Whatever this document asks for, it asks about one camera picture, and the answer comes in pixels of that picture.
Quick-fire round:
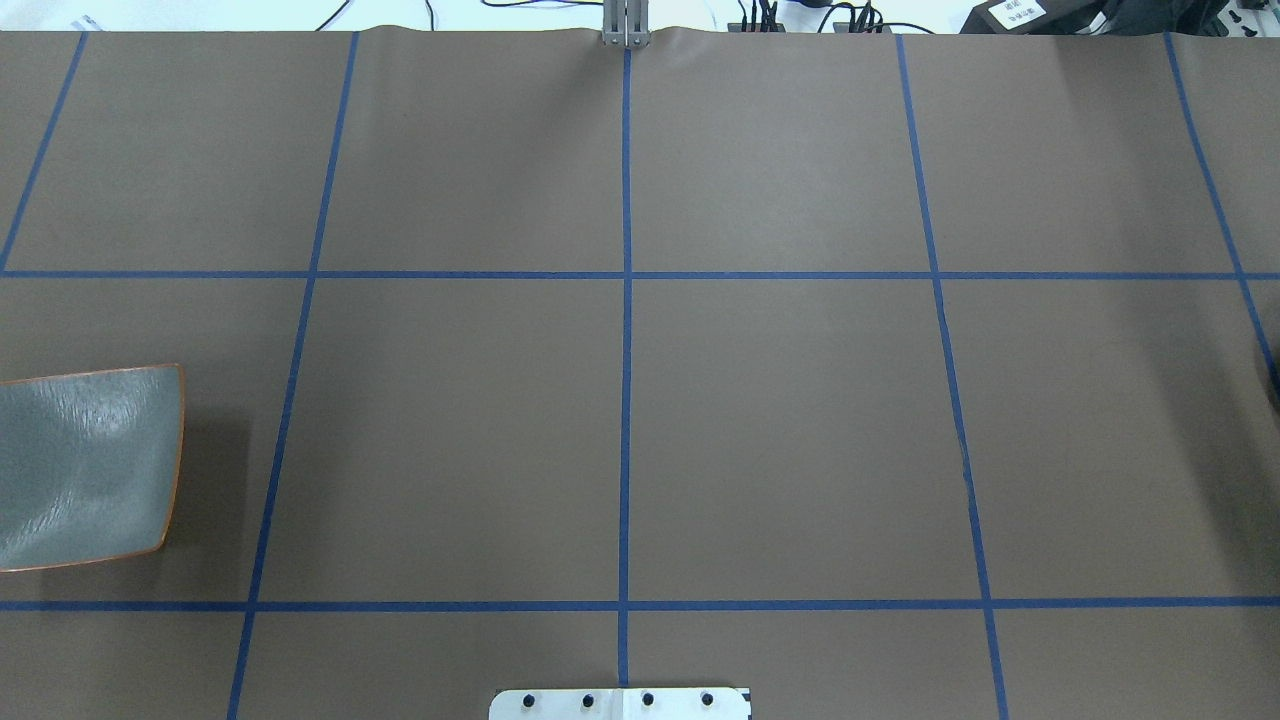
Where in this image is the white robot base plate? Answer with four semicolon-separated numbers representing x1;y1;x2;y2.
488;687;753;719

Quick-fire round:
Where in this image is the black cable plugs cluster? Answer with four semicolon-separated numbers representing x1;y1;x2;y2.
727;1;892;35

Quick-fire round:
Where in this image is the black power adapter with label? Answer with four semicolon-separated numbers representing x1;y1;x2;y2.
959;1;1108;35

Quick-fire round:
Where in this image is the grey square plate orange rim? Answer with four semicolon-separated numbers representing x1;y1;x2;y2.
1;363;186;573

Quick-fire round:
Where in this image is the aluminium frame post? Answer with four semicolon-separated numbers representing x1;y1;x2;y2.
602;0;652;49

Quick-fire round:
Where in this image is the brown paper table cover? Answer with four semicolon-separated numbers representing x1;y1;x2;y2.
3;27;1277;719

